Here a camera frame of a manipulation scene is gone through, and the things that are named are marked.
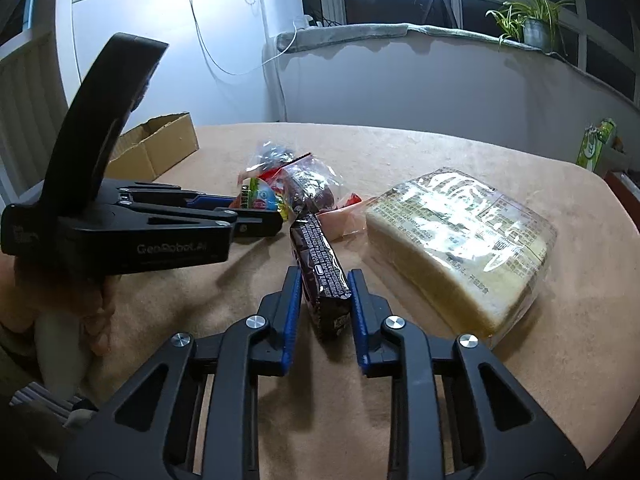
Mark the white power strip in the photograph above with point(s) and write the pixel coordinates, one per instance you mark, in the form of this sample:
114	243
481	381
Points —
307	21

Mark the person's left hand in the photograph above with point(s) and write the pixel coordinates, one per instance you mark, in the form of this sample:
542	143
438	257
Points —
97	320

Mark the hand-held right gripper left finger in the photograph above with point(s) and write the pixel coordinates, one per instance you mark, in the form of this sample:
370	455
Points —
292	310

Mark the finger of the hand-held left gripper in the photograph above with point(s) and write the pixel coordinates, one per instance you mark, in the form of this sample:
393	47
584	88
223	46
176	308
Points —
210	201
255	225

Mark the potted spider plant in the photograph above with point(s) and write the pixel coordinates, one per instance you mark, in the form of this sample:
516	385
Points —
537	32

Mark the brown cake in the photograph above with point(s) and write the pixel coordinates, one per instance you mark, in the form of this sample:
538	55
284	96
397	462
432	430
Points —
312	182

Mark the white slatted panel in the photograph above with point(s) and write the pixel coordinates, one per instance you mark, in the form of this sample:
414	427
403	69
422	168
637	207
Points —
30	110

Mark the white vertical pipe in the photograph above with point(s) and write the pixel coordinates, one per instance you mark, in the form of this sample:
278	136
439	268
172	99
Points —
280	10

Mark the black tripod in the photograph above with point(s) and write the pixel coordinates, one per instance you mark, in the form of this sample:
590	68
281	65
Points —
440	0

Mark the striped grey cloth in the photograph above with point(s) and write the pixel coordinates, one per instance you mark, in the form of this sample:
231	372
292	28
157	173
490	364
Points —
45	402

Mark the brown cardboard box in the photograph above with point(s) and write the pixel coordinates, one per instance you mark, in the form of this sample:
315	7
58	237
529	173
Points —
150	145

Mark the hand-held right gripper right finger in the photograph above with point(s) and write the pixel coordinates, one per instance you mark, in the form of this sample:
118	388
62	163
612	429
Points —
357	320

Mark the green carton box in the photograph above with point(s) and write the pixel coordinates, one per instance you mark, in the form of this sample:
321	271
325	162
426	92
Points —
595	147

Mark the pink red-ended snack packet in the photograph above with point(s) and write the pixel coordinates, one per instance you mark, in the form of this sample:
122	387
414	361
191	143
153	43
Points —
342	217

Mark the brown chocolate bar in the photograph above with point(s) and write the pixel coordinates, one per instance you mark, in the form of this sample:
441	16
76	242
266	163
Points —
320	270

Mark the sliced bread pack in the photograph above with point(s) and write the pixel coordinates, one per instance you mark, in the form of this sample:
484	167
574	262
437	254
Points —
460	250

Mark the grey windowsill cloth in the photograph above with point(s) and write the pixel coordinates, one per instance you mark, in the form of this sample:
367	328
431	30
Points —
350	35

